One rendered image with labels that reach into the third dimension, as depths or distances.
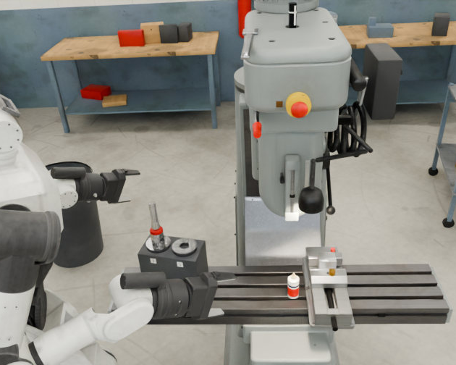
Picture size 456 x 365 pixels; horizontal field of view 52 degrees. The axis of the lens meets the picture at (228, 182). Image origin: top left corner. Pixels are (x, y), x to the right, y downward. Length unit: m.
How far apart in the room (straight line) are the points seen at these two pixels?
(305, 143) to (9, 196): 0.79
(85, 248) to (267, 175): 2.23
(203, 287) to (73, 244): 2.35
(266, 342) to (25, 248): 1.09
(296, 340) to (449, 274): 1.85
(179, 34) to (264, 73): 4.10
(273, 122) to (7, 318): 0.78
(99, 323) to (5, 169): 0.37
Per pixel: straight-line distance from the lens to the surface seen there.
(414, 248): 3.58
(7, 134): 1.00
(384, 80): 1.64
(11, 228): 0.87
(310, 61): 1.13
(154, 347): 2.88
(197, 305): 1.14
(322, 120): 1.29
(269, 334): 1.79
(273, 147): 1.35
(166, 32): 5.19
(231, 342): 2.59
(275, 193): 1.43
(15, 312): 0.96
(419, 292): 1.86
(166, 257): 1.67
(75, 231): 3.34
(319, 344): 1.77
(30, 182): 1.00
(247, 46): 1.12
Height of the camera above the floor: 2.20
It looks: 32 degrees down
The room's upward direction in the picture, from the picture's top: 3 degrees counter-clockwise
